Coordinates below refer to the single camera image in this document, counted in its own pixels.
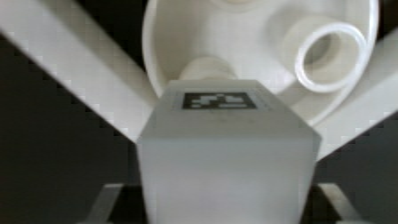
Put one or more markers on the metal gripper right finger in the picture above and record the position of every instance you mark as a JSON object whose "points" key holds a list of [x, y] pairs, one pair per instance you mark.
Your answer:
{"points": [[342, 205]]}

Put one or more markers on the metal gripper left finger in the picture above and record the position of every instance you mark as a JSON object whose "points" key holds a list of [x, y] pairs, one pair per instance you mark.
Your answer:
{"points": [[103, 205]]}

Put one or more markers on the white stool leg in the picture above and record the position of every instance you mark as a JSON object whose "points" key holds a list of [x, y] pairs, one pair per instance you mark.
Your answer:
{"points": [[226, 152]]}

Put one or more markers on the white right fence rail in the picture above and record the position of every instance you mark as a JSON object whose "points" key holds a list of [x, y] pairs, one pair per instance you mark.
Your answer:
{"points": [[372, 102]]}

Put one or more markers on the white fence rail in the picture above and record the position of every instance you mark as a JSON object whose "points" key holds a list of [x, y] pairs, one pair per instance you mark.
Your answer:
{"points": [[372, 102], [56, 34]]}

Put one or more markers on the white front fence rail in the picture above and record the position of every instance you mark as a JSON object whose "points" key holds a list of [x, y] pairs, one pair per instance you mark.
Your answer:
{"points": [[56, 34]]}

